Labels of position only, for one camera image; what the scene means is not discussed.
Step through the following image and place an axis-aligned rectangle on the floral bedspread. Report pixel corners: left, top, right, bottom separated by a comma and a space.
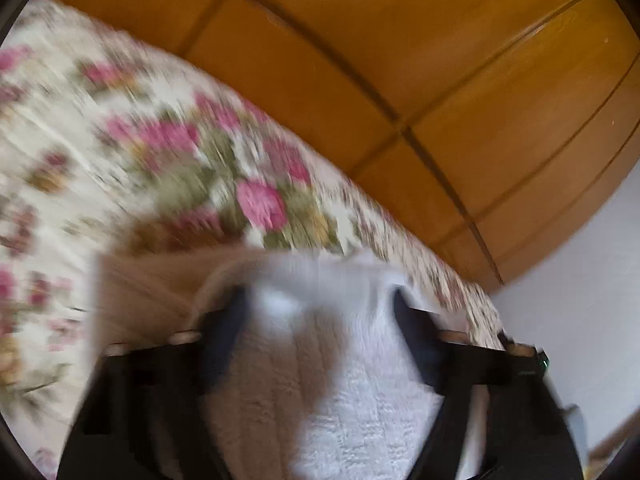
0, 0, 506, 480

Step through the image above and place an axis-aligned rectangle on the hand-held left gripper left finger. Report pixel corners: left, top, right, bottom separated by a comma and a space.
56, 284, 248, 480

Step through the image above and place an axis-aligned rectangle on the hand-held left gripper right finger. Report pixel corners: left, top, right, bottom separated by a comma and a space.
392, 287, 586, 480

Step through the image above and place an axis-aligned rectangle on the white knitted garment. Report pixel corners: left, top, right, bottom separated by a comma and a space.
91, 249, 493, 480

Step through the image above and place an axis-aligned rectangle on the wooden wardrobe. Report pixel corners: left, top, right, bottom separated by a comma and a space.
37, 0, 640, 293

